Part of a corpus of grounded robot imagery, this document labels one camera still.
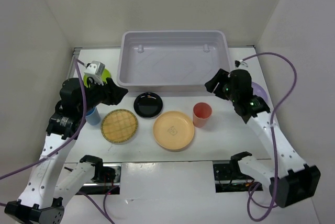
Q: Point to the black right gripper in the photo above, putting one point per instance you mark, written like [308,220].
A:
[221,76]

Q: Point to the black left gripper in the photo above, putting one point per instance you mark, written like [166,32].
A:
[113,94]

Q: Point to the green plastic plate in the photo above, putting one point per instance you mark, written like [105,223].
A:
[106,74]

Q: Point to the pink plastic cup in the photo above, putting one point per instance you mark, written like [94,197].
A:
[201,112]

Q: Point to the blue plastic cup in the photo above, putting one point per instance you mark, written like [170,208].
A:
[92,117]

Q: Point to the orange plastic plate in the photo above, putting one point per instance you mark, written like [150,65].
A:
[173,130]

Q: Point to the grey plastic bin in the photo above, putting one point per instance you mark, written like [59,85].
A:
[171,60]

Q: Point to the woven bamboo plate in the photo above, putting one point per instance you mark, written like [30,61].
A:
[119,126]

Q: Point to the black glossy plate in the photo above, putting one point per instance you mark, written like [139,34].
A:
[148,105]

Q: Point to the purple plastic plate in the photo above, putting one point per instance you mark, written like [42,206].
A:
[259,91]

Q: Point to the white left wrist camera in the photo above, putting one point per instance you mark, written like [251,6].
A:
[94,72]

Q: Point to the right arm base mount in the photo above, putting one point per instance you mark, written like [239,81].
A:
[226,181]

